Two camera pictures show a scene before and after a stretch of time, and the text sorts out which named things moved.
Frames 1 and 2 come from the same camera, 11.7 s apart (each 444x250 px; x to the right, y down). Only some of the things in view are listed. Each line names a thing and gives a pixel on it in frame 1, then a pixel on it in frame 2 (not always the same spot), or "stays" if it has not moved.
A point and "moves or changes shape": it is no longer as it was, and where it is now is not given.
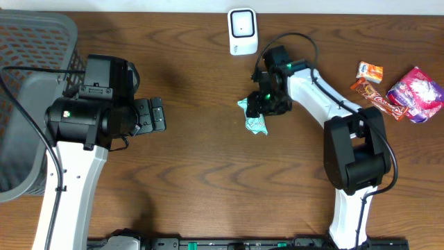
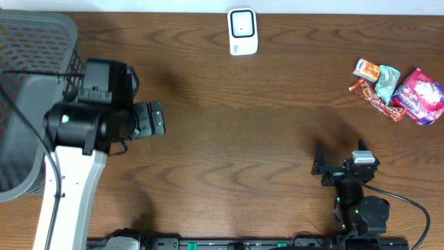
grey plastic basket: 40,57 stays
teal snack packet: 256,124 -> 386,82
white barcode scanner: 242,31 stays
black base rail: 288,243 stays
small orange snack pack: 370,72 moves or changes shape
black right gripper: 256,106 -> 320,167
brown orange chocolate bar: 379,101 stays
